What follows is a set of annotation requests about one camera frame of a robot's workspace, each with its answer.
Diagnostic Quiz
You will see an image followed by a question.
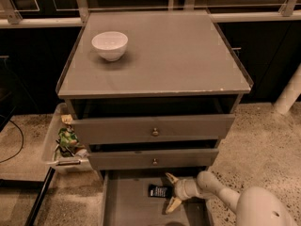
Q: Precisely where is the brass drawer knob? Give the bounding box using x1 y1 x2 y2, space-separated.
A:
151 128 159 137
152 158 158 166

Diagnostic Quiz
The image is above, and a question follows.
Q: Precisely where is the grey bottom drawer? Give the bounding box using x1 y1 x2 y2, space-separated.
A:
101 169 213 226

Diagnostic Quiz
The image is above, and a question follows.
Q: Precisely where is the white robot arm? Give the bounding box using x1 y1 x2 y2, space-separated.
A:
167 103 300 226

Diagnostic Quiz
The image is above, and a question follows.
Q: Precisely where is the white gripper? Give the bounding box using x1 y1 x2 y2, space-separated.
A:
166 172 201 214

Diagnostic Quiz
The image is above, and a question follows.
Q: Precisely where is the clear plastic bin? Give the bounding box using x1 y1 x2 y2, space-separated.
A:
41 103 92 174

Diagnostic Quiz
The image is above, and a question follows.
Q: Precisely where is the grey middle drawer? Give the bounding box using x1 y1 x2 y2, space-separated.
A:
88 149 218 170

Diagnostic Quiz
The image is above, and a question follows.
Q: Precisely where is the brass top drawer knob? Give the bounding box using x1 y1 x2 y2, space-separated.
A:
151 128 159 137

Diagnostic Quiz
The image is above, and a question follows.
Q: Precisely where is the grey drawer cabinet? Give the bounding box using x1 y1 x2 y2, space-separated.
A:
55 10 254 177

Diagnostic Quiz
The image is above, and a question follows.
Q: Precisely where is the black floor cable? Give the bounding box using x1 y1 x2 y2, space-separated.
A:
0 119 25 164

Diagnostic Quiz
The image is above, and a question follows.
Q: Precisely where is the white ceramic bowl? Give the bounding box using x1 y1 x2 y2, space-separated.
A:
91 31 128 61

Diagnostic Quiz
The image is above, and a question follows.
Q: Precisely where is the white metal railing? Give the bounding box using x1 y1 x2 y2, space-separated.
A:
0 0 301 28

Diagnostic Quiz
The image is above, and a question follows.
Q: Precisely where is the dark blue rxbar wrapper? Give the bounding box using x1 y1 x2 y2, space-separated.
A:
148 185 172 199

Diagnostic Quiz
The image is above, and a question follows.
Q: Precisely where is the black floor rail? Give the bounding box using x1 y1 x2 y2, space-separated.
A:
24 168 55 226

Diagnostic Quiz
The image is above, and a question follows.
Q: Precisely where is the grey top drawer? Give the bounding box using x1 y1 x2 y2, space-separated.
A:
71 114 234 144

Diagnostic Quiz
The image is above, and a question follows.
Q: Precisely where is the grey drawer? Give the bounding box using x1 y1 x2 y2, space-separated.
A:
71 114 234 144
101 169 213 226
88 149 218 170

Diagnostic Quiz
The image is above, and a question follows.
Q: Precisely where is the green snack bag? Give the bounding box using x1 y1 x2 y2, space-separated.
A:
58 128 78 147

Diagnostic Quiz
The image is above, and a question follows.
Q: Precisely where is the tan snack packet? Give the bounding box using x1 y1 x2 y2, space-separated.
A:
61 115 72 125

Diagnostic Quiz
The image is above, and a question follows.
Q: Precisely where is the brass middle drawer knob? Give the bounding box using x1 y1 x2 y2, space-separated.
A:
152 158 158 166

